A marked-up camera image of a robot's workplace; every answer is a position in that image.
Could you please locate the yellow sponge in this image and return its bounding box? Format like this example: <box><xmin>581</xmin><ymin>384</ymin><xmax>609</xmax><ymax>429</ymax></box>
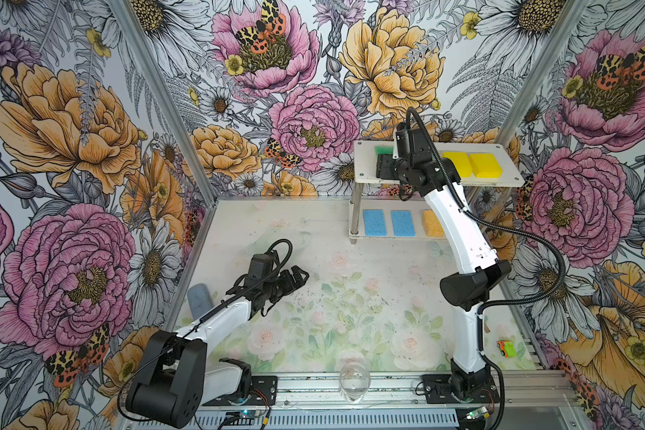
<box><xmin>442</xmin><ymin>152</ymin><xmax>473</xmax><ymax>178</ymax></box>
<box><xmin>468</xmin><ymin>153</ymin><xmax>503</xmax><ymax>179</ymax></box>

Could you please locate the blue sponge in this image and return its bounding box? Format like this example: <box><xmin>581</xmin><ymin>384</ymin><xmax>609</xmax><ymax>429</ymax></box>
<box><xmin>363</xmin><ymin>209</ymin><xmax>387</xmax><ymax>238</ymax></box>
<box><xmin>391</xmin><ymin>211</ymin><xmax>416</xmax><ymax>238</ymax></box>

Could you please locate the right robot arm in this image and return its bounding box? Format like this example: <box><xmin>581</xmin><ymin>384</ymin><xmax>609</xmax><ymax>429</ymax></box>
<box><xmin>376</xmin><ymin>129</ymin><xmax>511</xmax><ymax>401</ymax></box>

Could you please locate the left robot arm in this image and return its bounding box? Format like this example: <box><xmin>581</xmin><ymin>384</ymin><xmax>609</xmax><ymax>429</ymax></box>
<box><xmin>118</xmin><ymin>251</ymin><xmax>309</xmax><ymax>429</ymax></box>

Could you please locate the white two-tier shelf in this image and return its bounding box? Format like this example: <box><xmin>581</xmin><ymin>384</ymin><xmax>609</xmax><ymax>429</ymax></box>
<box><xmin>348</xmin><ymin>140</ymin><xmax>526</xmax><ymax>249</ymax></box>

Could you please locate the grey oval object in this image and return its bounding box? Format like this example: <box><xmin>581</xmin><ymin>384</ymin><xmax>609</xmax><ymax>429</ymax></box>
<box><xmin>186</xmin><ymin>283</ymin><xmax>213</xmax><ymax>320</ymax></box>

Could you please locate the clear glass cup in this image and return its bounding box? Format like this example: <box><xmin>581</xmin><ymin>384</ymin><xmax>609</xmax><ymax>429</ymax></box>
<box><xmin>339</xmin><ymin>361</ymin><xmax>371</xmax><ymax>403</ymax></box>

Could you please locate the small toy car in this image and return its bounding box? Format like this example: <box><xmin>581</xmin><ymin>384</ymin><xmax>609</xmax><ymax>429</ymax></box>
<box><xmin>497</xmin><ymin>340</ymin><xmax>517</xmax><ymax>358</ymax></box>

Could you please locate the green circuit board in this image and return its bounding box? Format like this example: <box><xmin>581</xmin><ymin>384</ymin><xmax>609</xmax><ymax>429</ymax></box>
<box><xmin>465</xmin><ymin>406</ymin><xmax>490</xmax><ymax>420</ymax></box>

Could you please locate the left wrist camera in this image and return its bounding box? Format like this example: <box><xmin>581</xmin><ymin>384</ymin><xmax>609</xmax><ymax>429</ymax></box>
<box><xmin>245</xmin><ymin>254</ymin><xmax>276</xmax><ymax>288</ymax></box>

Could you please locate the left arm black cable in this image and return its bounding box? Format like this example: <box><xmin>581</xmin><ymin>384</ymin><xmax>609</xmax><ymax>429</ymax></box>
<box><xmin>115</xmin><ymin>238</ymin><xmax>295</xmax><ymax>423</ymax></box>

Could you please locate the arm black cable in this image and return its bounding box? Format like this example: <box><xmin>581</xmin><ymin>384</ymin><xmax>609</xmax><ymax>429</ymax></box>
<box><xmin>405</xmin><ymin>106</ymin><xmax>567</xmax><ymax>430</ymax></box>
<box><xmin>115</xmin><ymin>238</ymin><xmax>295</xmax><ymax>423</ymax></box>

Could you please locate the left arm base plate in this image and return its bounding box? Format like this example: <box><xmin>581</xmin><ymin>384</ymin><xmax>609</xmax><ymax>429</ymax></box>
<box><xmin>202</xmin><ymin>376</ymin><xmax>279</xmax><ymax>408</ymax></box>

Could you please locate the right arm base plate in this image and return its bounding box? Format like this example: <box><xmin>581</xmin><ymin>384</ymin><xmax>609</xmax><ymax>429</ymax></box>
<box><xmin>421</xmin><ymin>374</ymin><xmax>500</xmax><ymax>404</ymax></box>

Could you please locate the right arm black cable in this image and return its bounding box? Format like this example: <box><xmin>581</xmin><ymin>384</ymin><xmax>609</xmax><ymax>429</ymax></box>
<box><xmin>405</xmin><ymin>106</ymin><xmax>567</xmax><ymax>430</ymax></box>

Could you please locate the aluminium front rail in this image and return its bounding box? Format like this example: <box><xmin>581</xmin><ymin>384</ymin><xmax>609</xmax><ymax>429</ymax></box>
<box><xmin>252</xmin><ymin>370</ymin><xmax>579</xmax><ymax>411</ymax></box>

